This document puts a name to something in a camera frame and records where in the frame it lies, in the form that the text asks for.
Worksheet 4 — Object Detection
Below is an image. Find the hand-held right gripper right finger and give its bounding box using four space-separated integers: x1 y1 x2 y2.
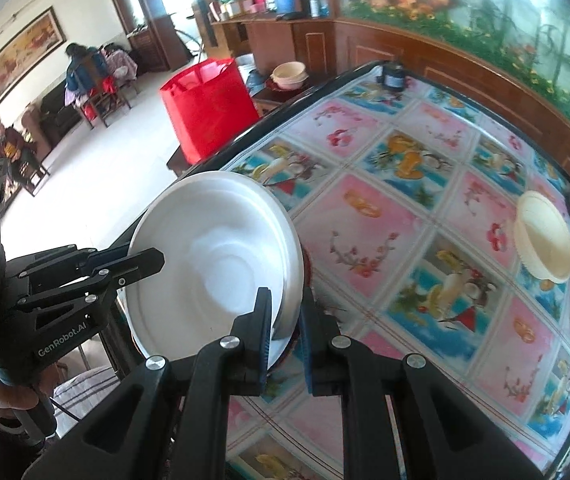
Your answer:
301 287 540 480

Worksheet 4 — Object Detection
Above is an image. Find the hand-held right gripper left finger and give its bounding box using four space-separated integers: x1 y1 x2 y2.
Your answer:
20 287 273 480

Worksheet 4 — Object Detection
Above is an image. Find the wooden chair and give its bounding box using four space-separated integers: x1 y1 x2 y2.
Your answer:
82 82 133 128
14 157 52 197

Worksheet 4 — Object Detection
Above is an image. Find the white foam bowl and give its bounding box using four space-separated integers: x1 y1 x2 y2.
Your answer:
124 280 293 368
128 170 307 356

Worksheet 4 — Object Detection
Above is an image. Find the dark sofa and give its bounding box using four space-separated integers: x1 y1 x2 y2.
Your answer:
39 82 89 142

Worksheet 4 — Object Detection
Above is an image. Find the tall wooden cabinet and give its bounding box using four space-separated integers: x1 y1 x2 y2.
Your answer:
102 0 188 77

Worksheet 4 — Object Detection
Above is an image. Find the small black jar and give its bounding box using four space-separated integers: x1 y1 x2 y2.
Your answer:
376 59 407 92

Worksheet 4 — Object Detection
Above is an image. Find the floral printed tablecloth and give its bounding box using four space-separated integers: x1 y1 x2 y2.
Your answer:
180 60 570 480

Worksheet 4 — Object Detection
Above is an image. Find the red paper bag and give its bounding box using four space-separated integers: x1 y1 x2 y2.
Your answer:
159 57 260 164

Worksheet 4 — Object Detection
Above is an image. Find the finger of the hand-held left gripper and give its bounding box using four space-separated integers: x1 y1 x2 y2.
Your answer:
6 245 132 281
15 247 166 311

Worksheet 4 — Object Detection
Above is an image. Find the framed wall painting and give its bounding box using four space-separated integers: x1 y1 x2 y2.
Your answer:
0 6 67 109

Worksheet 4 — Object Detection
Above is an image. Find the wooden sideboard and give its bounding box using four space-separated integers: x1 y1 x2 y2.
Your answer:
210 10 348 107

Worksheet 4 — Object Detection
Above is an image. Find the cream plastic bowl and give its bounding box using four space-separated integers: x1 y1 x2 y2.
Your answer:
271 61 310 91
513 190 570 284

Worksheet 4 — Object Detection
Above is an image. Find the person's left hand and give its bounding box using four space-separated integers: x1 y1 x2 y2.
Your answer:
0 376 55 435

